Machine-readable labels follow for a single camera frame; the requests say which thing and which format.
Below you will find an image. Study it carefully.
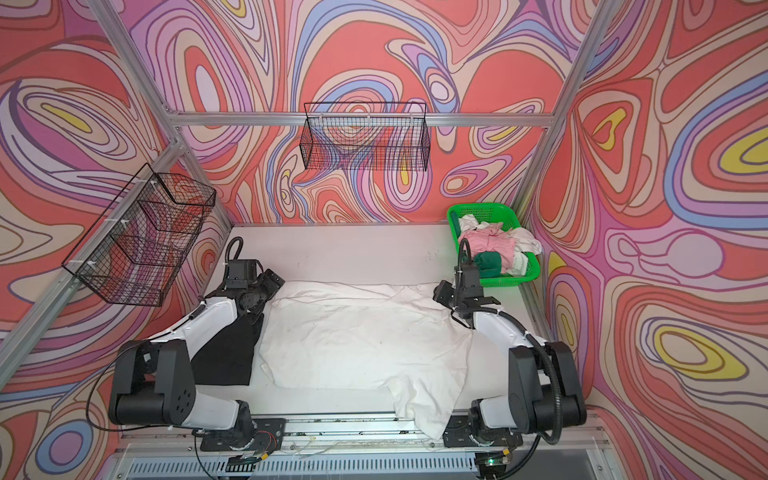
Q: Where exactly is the white t shirt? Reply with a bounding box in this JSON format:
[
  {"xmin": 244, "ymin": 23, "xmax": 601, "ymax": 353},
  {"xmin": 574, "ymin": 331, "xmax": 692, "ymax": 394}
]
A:
[{"xmin": 259, "ymin": 281, "xmax": 472, "ymax": 439}]

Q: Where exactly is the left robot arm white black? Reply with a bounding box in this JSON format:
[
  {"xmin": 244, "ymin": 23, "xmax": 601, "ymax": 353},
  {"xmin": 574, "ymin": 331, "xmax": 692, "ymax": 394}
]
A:
[{"xmin": 108, "ymin": 260, "xmax": 284, "ymax": 447}]

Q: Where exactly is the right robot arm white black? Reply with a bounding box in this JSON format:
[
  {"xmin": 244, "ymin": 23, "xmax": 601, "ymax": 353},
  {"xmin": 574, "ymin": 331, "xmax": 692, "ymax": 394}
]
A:
[{"xmin": 433, "ymin": 261, "xmax": 587, "ymax": 445}]

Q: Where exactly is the green garment in basket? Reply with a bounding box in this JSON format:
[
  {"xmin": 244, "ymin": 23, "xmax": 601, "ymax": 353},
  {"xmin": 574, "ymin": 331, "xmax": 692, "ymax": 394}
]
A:
[{"xmin": 473, "ymin": 251, "xmax": 504, "ymax": 279}]

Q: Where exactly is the pink t shirt in basket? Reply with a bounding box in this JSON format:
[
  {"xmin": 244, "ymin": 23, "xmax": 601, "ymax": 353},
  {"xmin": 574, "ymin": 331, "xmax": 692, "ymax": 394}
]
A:
[{"xmin": 461, "ymin": 225, "xmax": 517, "ymax": 270}]

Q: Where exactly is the folded black t shirt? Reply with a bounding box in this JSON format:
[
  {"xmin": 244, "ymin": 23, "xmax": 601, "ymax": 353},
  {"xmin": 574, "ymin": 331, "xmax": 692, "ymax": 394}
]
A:
[{"xmin": 191, "ymin": 313, "xmax": 264, "ymax": 386}]

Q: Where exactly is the white garment in basket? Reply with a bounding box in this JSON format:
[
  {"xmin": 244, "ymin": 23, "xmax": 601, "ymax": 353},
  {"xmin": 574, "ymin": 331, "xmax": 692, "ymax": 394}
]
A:
[{"xmin": 458, "ymin": 214, "xmax": 542, "ymax": 277}]

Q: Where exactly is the green plastic basket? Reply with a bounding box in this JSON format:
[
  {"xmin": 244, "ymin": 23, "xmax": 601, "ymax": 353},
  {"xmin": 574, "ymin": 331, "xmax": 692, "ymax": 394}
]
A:
[{"xmin": 446, "ymin": 203, "xmax": 540, "ymax": 288}]

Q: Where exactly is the black wire basket left wall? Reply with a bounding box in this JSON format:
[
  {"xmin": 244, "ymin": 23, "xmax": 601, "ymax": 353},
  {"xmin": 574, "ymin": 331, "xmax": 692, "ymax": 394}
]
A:
[{"xmin": 61, "ymin": 164, "xmax": 216, "ymax": 307}]

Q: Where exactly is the black wire basket wall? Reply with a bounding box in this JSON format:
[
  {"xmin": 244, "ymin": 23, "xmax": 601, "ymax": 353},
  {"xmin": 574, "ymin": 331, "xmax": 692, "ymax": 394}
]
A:
[
  {"xmin": 61, "ymin": 164, "xmax": 216, "ymax": 307},
  {"xmin": 299, "ymin": 101, "xmax": 431, "ymax": 172}
]

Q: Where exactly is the aluminium frame right post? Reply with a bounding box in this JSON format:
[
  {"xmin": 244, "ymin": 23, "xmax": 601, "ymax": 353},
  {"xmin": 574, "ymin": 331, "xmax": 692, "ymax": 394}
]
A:
[{"xmin": 512, "ymin": 1, "xmax": 623, "ymax": 219}]

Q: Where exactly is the aluminium frame post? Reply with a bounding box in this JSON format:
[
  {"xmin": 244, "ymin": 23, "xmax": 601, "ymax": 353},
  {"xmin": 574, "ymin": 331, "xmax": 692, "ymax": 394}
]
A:
[
  {"xmin": 512, "ymin": 1, "xmax": 623, "ymax": 219},
  {"xmin": 83, "ymin": 0, "xmax": 235, "ymax": 232}
]

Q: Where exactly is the aluminium frame left diagonal bar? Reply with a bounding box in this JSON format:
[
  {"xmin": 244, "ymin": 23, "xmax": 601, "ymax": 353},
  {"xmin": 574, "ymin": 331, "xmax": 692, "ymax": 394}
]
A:
[{"xmin": 1, "ymin": 140, "xmax": 182, "ymax": 387}]

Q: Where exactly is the black wire basket back wall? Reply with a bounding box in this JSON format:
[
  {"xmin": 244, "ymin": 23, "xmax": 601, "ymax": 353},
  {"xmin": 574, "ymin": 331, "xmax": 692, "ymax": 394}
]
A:
[{"xmin": 299, "ymin": 101, "xmax": 431, "ymax": 172}]

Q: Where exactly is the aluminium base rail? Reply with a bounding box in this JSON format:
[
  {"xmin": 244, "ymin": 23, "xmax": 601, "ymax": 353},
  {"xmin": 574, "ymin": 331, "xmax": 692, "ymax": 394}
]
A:
[{"xmin": 104, "ymin": 412, "xmax": 624, "ymax": 479}]

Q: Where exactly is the aluminium frame horizontal back bar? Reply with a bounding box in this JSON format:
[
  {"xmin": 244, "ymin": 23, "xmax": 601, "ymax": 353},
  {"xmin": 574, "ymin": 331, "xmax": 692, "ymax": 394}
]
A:
[{"xmin": 167, "ymin": 111, "xmax": 556, "ymax": 128}]

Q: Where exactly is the aluminium frame left post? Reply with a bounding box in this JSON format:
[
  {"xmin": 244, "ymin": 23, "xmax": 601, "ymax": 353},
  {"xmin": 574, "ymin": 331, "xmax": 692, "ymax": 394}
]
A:
[{"xmin": 83, "ymin": 0, "xmax": 235, "ymax": 232}]

